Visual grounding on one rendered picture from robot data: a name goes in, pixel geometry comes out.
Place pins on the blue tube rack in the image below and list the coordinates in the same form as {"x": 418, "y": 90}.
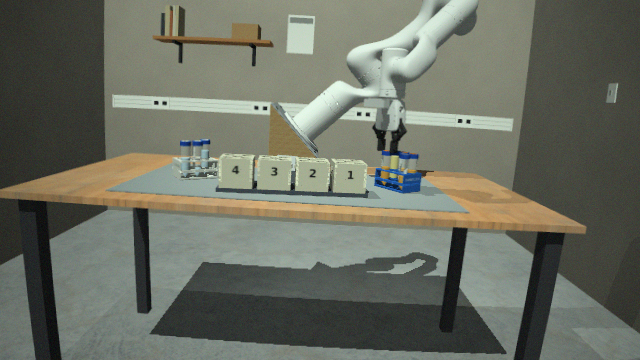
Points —
{"x": 411, "y": 181}

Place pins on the grey bench mat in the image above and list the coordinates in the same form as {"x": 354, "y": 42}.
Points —
{"x": 161, "y": 181}

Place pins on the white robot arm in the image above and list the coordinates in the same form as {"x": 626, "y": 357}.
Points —
{"x": 438, "y": 20}

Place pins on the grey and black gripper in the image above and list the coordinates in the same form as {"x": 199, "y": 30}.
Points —
{"x": 387, "y": 119}

